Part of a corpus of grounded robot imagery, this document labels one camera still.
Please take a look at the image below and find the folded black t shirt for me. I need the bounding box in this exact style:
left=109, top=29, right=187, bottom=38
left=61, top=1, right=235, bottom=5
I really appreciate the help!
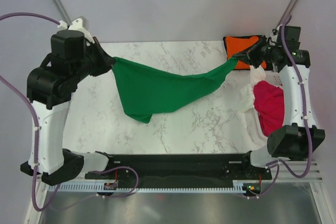
left=223, top=35, right=274, bottom=71

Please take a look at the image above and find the red t shirt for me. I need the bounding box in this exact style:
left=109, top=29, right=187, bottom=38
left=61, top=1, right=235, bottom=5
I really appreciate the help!
left=254, top=81, right=285, bottom=136

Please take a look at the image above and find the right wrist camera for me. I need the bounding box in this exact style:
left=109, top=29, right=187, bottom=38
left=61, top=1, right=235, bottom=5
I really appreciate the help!
left=268, top=25, right=301, bottom=45

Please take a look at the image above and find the white t shirt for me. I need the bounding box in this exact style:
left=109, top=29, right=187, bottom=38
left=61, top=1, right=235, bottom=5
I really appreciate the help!
left=238, top=66, right=266, bottom=113

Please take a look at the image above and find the white plastic basket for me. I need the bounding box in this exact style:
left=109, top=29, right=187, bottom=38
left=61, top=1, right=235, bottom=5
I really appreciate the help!
left=245, top=71, right=282, bottom=144

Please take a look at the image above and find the green t shirt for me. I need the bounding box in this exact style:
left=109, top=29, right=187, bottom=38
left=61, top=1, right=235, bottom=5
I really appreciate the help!
left=112, top=58, right=238, bottom=123

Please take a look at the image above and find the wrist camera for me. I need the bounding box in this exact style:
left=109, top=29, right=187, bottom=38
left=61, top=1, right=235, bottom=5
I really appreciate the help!
left=57, top=16, right=95, bottom=44
left=268, top=25, right=301, bottom=45

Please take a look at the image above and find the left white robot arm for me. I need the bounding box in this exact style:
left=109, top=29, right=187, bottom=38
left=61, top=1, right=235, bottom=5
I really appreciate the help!
left=20, top=30, right=116, bottom=186

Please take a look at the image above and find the white slotted cable duct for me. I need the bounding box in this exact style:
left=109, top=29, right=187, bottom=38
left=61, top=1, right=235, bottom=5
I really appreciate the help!
left=58, top=180, right=261, bottom=194

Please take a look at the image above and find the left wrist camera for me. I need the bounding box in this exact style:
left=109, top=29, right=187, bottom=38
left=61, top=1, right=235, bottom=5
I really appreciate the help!
left=57, top=16, right=95, bottom=44

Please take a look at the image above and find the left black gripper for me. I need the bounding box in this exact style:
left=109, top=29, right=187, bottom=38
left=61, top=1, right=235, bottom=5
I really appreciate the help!
left=71, top=37, right=116, bottom=84

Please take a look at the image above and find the folded orange t shirt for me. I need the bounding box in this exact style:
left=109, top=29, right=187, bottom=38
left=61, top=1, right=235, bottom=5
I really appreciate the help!
left=225, top=36, right=267, bottom=70

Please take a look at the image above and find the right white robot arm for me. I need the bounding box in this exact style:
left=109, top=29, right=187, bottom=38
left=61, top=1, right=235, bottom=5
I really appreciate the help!
left=234, top=38, right=325, bottom=179

